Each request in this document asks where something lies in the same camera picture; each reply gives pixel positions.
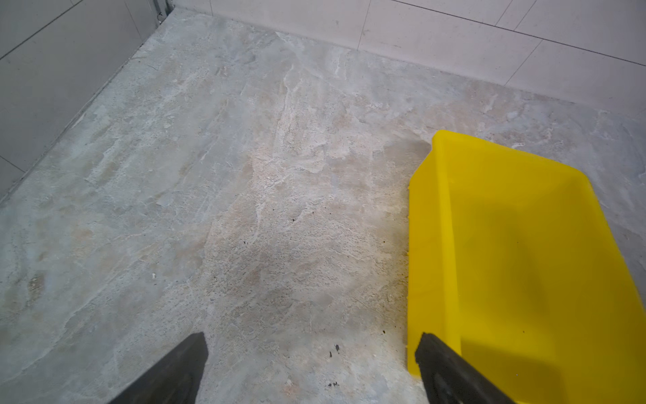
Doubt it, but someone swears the yellow plastic bin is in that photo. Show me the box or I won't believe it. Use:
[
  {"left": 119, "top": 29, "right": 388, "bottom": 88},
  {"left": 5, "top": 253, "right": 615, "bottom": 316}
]
[{"left": 407, "top": 131, "right": 645, "bottom": 403}]

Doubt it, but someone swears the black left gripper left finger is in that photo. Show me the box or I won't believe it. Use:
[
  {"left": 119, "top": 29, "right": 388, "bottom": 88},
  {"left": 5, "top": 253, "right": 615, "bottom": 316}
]
[{"left": 109, "top": 332, "right": 209, "bottom": 404}]

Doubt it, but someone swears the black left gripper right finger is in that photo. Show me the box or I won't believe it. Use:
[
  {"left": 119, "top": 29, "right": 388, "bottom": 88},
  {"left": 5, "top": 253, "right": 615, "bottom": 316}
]
[{"left": 415, "top": 333, "right": 514, "bottom": 403}]

